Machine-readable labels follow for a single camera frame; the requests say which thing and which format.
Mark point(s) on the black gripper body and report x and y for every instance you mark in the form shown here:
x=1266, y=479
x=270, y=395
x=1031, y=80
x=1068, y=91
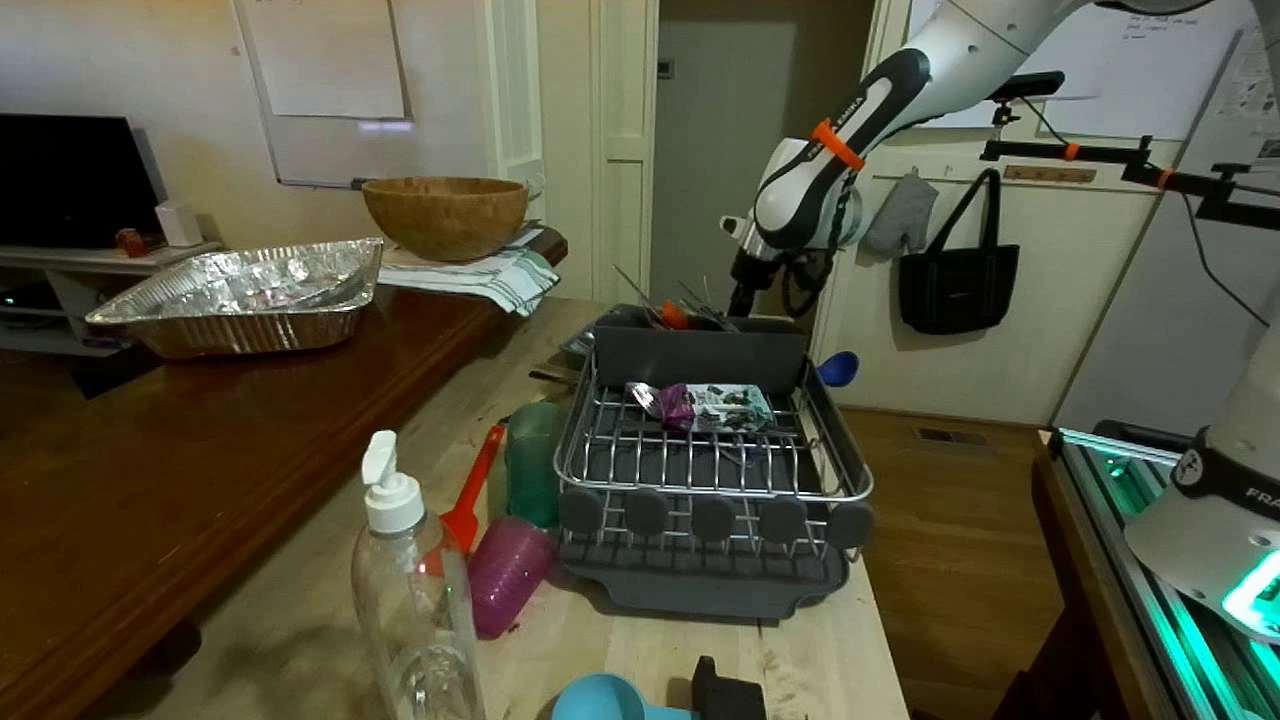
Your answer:
x=752, y=280

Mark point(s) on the blue plastic serving spoon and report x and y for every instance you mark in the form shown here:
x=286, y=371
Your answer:
x=837, y=371

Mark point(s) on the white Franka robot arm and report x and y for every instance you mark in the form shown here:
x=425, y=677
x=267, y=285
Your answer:
x=934, y=64

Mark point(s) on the green striped dish towel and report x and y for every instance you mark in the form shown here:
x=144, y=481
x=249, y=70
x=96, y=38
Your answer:
x=492, y=280

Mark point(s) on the grey dish rack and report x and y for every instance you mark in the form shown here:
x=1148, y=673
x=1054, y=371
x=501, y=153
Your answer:
x=706, y=585

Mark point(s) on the purple snack packet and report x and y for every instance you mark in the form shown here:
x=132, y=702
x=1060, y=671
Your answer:
x=706, y=407

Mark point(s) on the grey oven mitt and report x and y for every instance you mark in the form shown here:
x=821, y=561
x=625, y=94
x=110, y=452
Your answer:
x=903, y=214

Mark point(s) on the black tote bag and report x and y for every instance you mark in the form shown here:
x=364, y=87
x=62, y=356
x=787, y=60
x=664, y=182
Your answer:
x=957, y=285

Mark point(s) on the green plastic cup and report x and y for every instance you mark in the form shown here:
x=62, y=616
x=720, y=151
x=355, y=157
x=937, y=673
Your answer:
x=539, y=466

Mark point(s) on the large wooden bowl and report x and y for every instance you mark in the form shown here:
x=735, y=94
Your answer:
x=447, y=223

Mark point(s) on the orange spatula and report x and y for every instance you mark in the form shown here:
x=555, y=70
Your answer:
x=474, y=501

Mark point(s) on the purple plastic cup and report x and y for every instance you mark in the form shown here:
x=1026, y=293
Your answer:
x=505, y=572

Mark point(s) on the small black object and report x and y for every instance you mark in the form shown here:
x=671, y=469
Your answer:
x=727, y=692

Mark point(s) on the blue plastic cup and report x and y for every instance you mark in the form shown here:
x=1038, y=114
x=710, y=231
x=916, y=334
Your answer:
x=602, y=702

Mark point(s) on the clear plastic bottle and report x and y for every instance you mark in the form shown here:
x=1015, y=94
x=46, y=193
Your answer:
x=413, y=603

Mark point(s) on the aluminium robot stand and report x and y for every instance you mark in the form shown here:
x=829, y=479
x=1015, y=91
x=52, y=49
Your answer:
x=1147, y=603

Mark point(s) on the aluminium foil tray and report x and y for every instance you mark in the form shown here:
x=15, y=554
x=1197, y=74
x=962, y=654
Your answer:
x=240, y=285

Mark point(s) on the dark wooden table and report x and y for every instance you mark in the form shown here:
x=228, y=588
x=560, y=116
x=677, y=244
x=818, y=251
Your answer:
x=163, y=481

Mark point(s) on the black television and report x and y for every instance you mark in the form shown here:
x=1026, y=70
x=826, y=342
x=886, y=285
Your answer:
x=75, y=182

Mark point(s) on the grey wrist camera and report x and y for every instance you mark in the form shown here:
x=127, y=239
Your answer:
x=735, y=225

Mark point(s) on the black stereo camera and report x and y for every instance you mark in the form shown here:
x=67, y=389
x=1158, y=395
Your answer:
x=1026, y=87

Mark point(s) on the black camera boom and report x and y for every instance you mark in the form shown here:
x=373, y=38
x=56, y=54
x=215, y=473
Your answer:
x=1132, y=167

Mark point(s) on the white wall board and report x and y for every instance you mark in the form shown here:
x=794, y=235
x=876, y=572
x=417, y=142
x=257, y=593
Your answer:
x=333, y=80

